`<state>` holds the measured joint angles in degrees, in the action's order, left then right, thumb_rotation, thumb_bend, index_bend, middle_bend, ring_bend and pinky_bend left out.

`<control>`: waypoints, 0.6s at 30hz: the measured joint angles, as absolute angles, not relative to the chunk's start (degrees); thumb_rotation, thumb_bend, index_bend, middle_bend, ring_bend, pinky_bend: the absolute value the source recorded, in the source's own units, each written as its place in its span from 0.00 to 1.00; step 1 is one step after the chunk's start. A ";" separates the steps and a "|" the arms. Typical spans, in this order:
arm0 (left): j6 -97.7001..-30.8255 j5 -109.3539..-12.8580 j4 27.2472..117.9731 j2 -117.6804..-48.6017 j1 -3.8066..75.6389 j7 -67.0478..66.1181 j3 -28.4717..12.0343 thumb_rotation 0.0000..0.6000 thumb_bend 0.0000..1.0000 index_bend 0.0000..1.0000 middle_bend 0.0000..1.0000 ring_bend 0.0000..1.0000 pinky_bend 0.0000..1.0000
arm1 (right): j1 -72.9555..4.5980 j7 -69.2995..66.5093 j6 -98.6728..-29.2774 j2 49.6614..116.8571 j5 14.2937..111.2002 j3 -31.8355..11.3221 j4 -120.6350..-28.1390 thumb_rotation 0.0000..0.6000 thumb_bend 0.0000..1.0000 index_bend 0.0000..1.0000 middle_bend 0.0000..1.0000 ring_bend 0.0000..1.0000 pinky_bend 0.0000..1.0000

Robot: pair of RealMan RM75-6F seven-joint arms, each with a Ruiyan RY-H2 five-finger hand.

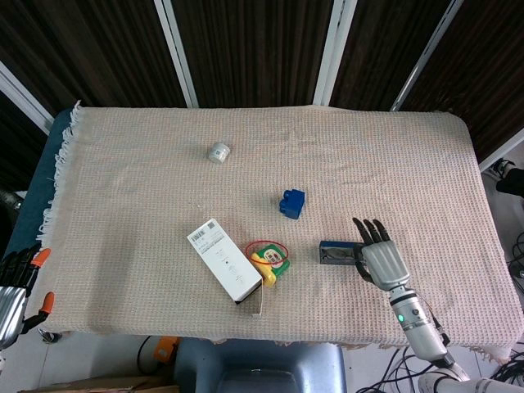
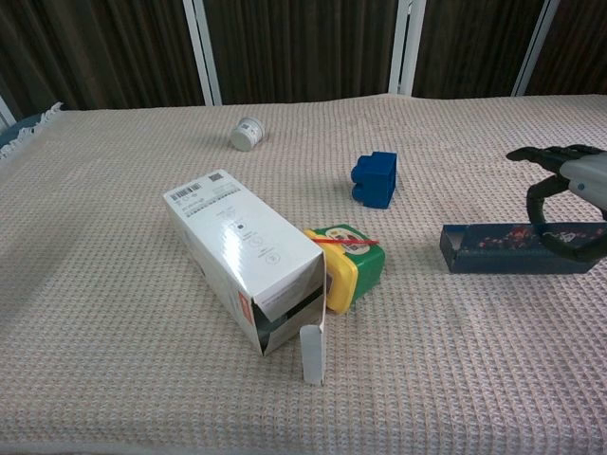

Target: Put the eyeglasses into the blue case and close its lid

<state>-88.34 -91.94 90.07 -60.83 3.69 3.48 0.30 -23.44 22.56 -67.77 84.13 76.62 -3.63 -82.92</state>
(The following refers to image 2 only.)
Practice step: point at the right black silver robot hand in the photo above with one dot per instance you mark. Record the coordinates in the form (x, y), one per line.
(588, 175)

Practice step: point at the white carton box with barcode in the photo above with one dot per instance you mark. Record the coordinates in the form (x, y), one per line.
(237, 227)

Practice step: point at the blue toy building block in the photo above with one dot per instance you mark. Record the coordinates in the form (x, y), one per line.
(374, 180)

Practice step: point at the beige waffle weave cloth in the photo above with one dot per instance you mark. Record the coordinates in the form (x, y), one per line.
(427, 355)

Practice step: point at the white partition post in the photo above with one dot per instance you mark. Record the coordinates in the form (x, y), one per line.
(204, 52)
(405, 47)
(5, 111)
(536, 47)

